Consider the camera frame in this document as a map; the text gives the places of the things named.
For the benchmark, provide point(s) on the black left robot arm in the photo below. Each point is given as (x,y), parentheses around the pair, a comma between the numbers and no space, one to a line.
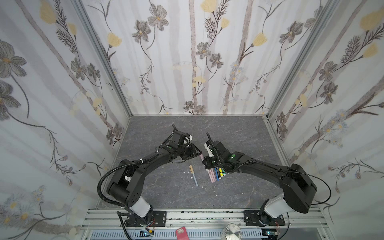
(123,186)

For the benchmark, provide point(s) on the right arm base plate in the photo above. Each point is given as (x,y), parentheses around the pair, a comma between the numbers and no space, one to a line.
(258,219)

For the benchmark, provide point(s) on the green capped pink pen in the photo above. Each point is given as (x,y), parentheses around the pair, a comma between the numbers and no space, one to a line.
(210,176)

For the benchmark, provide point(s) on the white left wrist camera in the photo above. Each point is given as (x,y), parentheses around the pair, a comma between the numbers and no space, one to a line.
(187,140)

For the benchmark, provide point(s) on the pink object at front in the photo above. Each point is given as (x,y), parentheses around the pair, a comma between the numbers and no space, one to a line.
(182,234)

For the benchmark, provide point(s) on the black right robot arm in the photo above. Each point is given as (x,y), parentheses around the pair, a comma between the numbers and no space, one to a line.
(298,187)

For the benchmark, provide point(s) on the aluminium front rail frame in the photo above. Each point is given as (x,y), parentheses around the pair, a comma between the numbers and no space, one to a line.
(207,224)

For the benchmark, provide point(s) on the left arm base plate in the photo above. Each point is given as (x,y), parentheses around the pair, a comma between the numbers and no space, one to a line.
(152,219)

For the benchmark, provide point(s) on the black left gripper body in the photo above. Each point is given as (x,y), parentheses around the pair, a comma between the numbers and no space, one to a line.
(186,152)

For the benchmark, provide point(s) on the shiny metal round object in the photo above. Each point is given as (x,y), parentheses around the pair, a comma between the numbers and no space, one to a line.
(231,232)

